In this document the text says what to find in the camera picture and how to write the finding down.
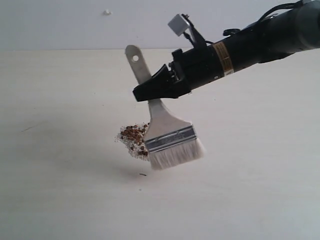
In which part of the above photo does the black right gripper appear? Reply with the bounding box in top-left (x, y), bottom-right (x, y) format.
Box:
top-left (133, 40), bottom-right (225, 102)

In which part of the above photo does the white paint brush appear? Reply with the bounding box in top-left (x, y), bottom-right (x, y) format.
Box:
top-left (125, 44), bottom-right (205, 170)

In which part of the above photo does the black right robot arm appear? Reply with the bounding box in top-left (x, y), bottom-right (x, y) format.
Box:
top-left (133, 0), bottom-right (320, 102)

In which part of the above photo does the pile of grains and pellets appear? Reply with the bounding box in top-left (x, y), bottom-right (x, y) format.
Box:
top-left (115, 122), bottom-right (150, 162)

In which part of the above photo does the white wall plug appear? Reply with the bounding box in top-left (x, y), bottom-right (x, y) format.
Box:
top-left (102, 9), bottom-right (112, 16)

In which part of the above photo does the black right camera cable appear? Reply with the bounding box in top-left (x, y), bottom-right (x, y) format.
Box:
top-left (183, 0), bottom-right (308, 48)

